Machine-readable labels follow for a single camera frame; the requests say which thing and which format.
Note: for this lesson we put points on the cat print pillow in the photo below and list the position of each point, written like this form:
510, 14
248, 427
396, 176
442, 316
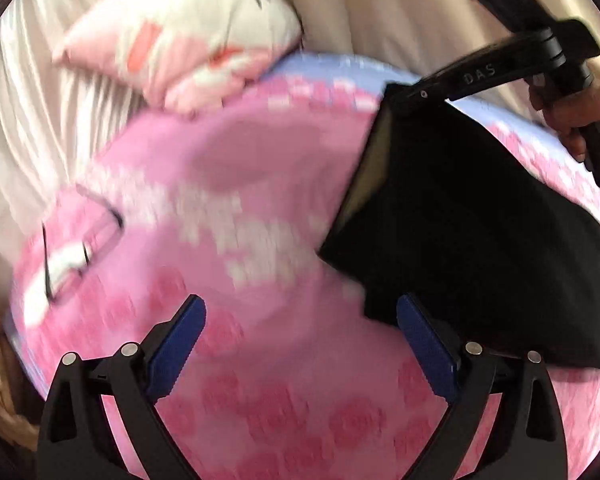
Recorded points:
190, 25

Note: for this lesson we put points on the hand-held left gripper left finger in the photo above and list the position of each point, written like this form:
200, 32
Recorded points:
177, 347

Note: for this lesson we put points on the person's right hand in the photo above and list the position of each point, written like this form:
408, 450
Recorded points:
575, 105

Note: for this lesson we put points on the white pleated cloth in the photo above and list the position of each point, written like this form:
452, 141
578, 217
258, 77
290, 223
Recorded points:
35, 110

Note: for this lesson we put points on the black pants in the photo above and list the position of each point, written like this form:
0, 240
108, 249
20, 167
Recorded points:
480, 220

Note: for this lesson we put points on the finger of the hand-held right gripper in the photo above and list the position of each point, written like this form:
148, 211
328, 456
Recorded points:
415, 94

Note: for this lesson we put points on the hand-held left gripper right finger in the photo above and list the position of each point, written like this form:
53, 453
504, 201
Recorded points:
425, 347

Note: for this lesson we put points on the brown fluffy cloth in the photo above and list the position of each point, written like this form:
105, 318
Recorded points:
2, 385

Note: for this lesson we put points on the pink floral blanket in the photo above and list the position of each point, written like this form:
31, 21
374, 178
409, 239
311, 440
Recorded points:
260, 220

